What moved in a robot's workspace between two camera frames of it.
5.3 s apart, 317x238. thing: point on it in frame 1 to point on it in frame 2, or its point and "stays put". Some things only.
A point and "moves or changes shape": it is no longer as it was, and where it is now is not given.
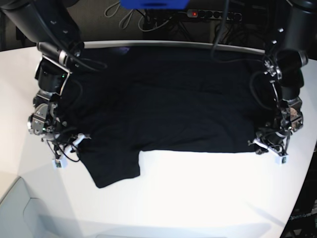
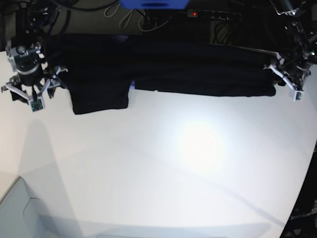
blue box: x=155 y=4 stays put
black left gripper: x=59 y=142 to x=32 y=78
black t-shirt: x=118 y=102 moves or changes shape
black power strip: x=214 y=14 stays put
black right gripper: x=274 y=139 to x=295 y=69
